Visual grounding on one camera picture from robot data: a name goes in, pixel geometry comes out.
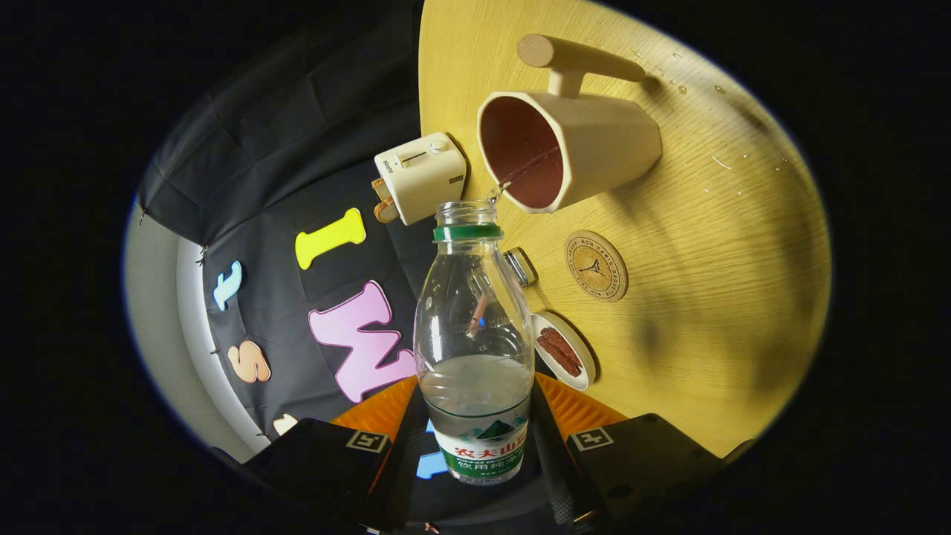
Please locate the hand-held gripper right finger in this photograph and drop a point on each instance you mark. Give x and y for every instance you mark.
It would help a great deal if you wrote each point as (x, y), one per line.
(551, 453)

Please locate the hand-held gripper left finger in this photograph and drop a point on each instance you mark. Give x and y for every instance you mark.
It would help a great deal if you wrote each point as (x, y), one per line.
(405, 468)

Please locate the clear plastic juice bottle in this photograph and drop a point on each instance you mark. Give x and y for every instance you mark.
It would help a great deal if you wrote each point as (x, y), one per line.
(474, 401)

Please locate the round cork coaster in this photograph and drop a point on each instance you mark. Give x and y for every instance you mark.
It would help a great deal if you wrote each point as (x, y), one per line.
(596, 265)

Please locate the white round plate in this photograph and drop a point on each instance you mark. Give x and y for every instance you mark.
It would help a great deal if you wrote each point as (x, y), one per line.
(583, 371)

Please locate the red meat piece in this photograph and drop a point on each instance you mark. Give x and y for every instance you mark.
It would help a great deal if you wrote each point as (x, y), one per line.
(565, 345)
(557, 358)

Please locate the wooden table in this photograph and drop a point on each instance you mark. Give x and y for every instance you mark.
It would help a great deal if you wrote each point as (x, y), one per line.
(706, 297)

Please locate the toast bread slice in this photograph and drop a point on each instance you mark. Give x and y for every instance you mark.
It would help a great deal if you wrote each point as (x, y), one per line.
(380, 189)
(386, 210)

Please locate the white toaster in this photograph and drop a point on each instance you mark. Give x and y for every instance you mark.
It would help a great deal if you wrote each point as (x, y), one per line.
(423, 174)

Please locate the black backdrop cloth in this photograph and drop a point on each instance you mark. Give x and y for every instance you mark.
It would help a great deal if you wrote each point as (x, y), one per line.
(282, 163)

